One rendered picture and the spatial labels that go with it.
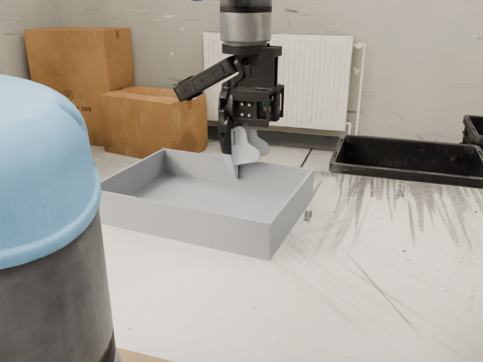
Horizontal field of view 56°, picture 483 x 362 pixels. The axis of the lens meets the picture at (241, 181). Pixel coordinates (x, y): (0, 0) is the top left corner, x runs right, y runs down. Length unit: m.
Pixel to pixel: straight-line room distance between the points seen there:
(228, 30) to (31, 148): 0.51
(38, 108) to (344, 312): 0.37
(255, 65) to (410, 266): 0.35
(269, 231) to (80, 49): 2.93
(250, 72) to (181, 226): 0.25
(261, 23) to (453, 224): 0.39
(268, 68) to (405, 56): 2.52
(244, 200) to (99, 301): 0.49
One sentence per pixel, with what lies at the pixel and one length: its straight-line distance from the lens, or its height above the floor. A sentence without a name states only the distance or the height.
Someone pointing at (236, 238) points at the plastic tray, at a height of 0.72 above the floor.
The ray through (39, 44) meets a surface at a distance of 3.54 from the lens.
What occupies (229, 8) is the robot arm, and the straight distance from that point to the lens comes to 0.67.
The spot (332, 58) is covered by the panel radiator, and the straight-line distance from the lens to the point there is 3.06.
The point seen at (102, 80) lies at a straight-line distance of 3.34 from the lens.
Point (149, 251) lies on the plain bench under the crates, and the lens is 0.59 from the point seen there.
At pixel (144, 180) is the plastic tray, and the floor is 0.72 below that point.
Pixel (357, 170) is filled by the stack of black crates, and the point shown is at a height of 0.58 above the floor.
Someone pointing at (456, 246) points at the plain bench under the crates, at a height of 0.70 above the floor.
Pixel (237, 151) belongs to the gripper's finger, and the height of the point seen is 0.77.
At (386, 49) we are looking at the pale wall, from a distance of 3.15.
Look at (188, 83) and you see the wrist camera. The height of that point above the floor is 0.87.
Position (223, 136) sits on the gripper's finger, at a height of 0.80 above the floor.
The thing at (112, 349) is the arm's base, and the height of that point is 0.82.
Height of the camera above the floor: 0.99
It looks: 22 degrees down
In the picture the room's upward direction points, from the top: straight up
